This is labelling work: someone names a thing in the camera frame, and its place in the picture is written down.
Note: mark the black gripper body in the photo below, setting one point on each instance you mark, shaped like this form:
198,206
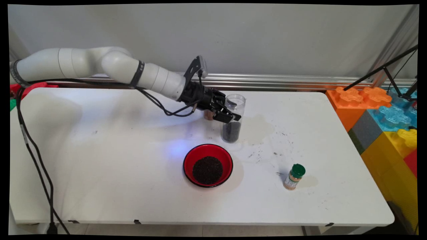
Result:
198,96

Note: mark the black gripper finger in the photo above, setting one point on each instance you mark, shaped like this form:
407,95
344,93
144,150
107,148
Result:
220,96
224,115

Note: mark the clear plastic jar black seeds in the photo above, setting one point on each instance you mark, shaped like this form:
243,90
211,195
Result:
232,133

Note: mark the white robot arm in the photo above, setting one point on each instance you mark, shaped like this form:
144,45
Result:
116,65

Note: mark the cinnamon stick jar perforated lid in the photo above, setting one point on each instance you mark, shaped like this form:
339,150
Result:
208,116

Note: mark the red bowl with black rim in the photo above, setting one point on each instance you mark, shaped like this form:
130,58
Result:
200,155

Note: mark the pile of black seeds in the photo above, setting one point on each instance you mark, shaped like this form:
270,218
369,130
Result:
207,170

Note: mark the spice bottle with green cap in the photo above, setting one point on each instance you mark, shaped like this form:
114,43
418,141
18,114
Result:
293,178

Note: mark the large orange building block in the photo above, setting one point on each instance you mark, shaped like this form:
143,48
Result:
347,113

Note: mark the large grey building block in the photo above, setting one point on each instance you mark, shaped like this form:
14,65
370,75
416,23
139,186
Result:
365,131

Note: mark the black tripod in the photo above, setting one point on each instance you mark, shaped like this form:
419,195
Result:
367,76

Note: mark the large blue building block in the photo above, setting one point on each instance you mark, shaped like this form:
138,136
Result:
390,116

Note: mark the red studded toy block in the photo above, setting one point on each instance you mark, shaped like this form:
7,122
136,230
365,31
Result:
15,89

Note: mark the green toy block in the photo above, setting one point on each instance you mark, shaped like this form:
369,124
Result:
12,105

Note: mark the large red building block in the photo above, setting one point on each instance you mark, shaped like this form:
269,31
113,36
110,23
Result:
412,163

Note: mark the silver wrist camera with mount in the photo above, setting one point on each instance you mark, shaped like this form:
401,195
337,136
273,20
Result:
196,65

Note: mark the aluminium rail along wall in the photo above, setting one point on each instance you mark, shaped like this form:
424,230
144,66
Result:
283,81

